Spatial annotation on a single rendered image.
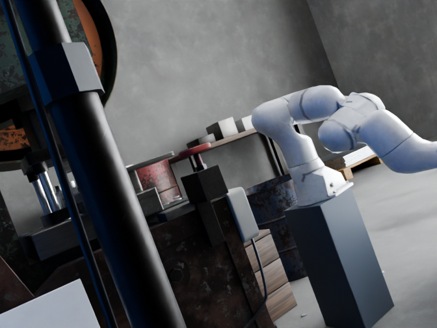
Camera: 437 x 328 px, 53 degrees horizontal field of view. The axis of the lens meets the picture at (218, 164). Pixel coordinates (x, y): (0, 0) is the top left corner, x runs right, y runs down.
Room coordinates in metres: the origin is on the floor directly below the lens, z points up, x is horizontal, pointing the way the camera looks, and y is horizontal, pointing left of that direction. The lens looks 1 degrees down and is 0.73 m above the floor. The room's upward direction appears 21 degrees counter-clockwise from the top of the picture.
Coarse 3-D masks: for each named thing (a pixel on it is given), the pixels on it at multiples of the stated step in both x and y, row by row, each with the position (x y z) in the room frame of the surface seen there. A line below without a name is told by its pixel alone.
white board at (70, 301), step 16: (64, 288) 0.87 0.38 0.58; (80, 288) 0.88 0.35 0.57; (32, 304) 0.85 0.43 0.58; (48, 304) 0.85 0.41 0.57; (64, 304) 0.86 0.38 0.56; (80, 304) 0.87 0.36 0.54; (0, 320) 0.82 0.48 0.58; (16, 320) 0.83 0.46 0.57; (32, 320) 0.84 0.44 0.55; (48, 320) 0.85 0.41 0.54; (64, 320) 0.85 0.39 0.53; (80, 320) 0.86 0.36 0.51; (96, 320) 0.87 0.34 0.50
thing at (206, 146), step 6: (204, 144) 1.00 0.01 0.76; (210, 144) 1.01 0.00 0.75; (186, 150) 0.98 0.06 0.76; (192, 150) 0.98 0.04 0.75; (198, 150) 0.99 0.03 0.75; (204, 150) 1.02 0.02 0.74; (180, 156) 1.01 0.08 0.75; (186, 156) 0.99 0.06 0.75; (198, 156) 1.01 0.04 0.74; (198, 162) 1.01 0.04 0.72
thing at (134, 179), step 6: (162, 156) 1.26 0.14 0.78; (168, 156) 1.27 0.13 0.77; (144, 162) 1.23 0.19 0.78; (150, 162) 1.24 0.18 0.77; (156, 162) 1.32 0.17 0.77; (126, 168) 1.20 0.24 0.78; (132, 168) 1.21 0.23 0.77; (138, 168) 1.24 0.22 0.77; (132, 174) 1.23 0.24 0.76; (132, 180) 1.22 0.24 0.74; (138, 180) 1.23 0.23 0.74; (138, 186) 1.23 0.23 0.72; (138, 192) 1.23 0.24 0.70
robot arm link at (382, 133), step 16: (336, 112) 1.27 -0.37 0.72; (352, 112) 1.24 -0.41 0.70; (384, 112) 1.17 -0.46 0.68; (320, 128) 1.26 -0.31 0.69; (336, 128) 1.22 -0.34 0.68; (352, 128) 1.21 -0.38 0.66; (368, 128) 1.17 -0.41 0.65; (384, 128) 1.15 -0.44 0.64; (400, 128) 1.14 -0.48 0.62; (336, 144) 1.23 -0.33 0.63; (352, 144) 1.22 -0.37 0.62; (368, 144) 1.20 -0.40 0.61; (384, 144) 1.15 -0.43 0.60
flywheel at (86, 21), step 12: (84, 12) 1.64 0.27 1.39; (84, 24) 1.64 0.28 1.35; (96, 36) 1.65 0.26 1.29; (96, 48) 1.64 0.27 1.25; (96, 60) 1.63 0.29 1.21; (0, 132) 1.45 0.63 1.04; (12, 132) 1.46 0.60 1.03; (24, 132) 1.48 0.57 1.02; (0, 144) 1.44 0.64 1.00; (12, 144) 1.45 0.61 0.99; (24, 144) 1.47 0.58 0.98; (0, 156) 1.53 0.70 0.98
